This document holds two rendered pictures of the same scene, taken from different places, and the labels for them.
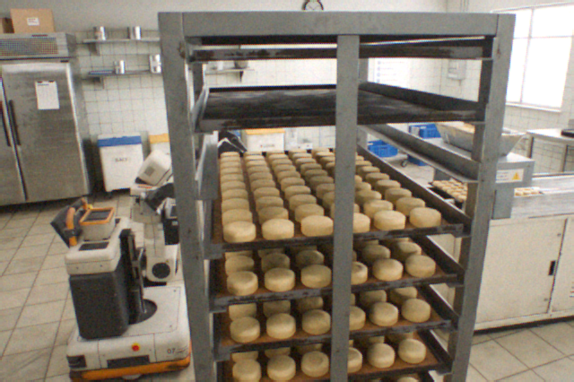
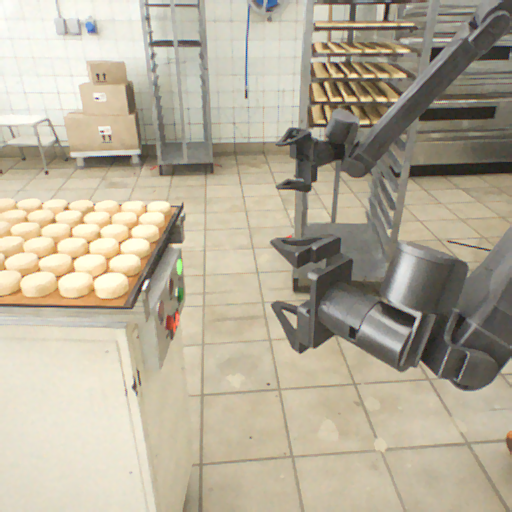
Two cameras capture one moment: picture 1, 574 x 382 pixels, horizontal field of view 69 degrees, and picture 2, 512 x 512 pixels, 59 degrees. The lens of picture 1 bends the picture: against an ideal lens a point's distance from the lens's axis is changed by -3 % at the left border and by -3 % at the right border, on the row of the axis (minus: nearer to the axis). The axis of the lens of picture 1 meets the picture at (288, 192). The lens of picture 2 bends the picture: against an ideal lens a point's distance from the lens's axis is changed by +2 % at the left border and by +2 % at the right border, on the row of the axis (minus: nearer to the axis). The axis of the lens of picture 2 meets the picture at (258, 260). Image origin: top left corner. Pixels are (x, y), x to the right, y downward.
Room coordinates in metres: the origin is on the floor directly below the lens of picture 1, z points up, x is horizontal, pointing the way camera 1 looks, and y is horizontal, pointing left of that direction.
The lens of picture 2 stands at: (3.17, 0.04, 1.29)
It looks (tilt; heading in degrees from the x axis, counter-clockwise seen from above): 29 degrees down; 193
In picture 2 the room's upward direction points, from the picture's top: straight up
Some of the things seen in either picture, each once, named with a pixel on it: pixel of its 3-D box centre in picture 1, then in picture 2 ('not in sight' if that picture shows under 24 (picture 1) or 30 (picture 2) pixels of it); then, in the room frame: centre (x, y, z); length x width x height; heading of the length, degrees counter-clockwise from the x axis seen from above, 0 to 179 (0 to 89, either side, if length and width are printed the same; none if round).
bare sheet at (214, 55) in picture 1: (304, 53); not in sight; (0.89, -0.04, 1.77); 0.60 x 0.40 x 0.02; 9
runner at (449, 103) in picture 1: (393, 93); not in sight; (0.93, -0.23, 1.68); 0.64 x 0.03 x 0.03; 9
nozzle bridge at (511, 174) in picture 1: (470, 174); not in sight; (2.63, -1.17, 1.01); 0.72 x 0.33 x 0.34; 10
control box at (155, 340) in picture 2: not in sight; (164, 304); (2.48, -0.32, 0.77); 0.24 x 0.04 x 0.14; 10
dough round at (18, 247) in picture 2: not in sight; (9, 246); (2.56, -0.57, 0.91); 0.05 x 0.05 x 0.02
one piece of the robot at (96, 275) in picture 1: (110, 268); not in sight; (2.23, 1.05, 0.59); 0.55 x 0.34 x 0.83; 10
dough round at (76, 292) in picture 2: not in sight; (76, 284); (2.65, -0.38, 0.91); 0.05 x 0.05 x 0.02
